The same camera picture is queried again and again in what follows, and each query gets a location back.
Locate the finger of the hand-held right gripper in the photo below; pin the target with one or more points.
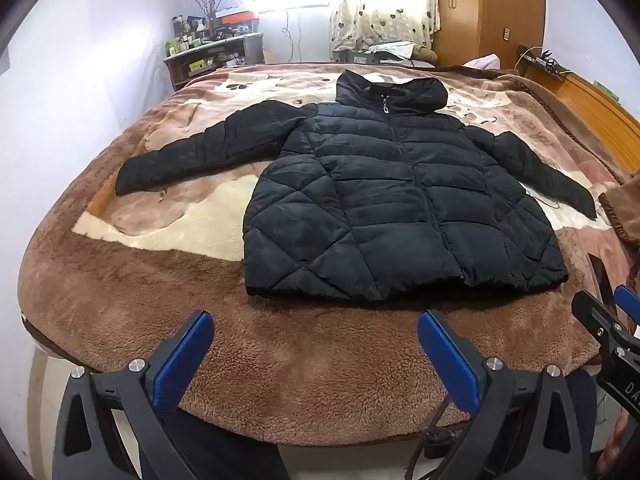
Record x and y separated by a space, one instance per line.
597 320
629 305

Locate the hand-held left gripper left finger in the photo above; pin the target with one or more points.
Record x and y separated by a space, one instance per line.
180 360

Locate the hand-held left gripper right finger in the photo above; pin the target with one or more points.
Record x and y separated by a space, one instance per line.
447 360

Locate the black puffer jacket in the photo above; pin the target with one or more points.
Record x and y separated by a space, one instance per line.
380 200

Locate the pile of light clothes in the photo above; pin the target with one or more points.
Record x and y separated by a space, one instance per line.
390 50

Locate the person's right hand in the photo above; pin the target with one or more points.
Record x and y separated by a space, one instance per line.
620 432

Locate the smartphone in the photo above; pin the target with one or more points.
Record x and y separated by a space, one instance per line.
600 280

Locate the brown printed plush blanket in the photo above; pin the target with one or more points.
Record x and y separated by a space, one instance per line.
300 360

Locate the wooden headboard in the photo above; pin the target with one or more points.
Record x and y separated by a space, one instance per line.
600 110

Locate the green packet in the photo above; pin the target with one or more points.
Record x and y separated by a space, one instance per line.
607 87

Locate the power strip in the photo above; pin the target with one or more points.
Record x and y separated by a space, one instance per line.
545 62

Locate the white pillow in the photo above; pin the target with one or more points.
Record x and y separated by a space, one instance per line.
482 61

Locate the cluttered wooden shelf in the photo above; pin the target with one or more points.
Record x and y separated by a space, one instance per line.
200 65

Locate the brown stuffed toy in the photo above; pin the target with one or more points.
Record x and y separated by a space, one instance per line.
425 52

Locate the cardboard piece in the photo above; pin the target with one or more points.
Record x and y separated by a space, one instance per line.
268 56

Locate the grey storage box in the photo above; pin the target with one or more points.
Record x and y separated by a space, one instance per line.
350 57

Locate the wooden wardrobe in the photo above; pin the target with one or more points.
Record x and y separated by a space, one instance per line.
480 5

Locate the orange box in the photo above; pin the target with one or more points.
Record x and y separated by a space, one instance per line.
240 18

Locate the heart print curtain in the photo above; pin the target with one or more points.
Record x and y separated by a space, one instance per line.
385 5

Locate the vase of bare branches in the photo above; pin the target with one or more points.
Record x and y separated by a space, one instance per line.
212 0

